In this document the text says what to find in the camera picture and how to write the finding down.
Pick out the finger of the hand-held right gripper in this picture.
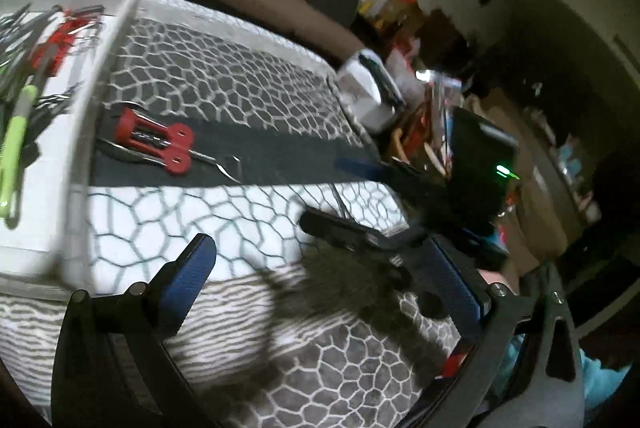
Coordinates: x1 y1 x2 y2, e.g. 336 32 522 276
299 207 416 259
334 156 426 193

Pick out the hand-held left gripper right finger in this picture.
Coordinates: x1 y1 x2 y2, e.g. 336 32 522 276
407 235 586 428

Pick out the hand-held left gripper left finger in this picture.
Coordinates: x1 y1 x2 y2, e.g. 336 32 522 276
50 233 221 428

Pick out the red handled metal tool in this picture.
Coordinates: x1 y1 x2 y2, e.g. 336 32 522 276
97 105 196 176

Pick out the lime green handled peeler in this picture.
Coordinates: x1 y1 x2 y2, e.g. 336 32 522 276
0 52 56 229

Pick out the red perforated slicer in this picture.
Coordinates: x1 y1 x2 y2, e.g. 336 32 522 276
30 8 103 76

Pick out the pile of colourful packets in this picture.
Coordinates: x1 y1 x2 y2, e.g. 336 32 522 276
360 0 481 149

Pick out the white appliance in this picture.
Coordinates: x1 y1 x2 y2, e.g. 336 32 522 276
335 50 406 133

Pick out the dark cushion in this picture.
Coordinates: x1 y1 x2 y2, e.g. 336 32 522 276
305 0 363 28

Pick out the light blue clothing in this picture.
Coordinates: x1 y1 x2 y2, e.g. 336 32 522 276
492 333 631 414

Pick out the thin metal wire tool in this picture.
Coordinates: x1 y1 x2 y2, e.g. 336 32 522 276
192 152 246 183

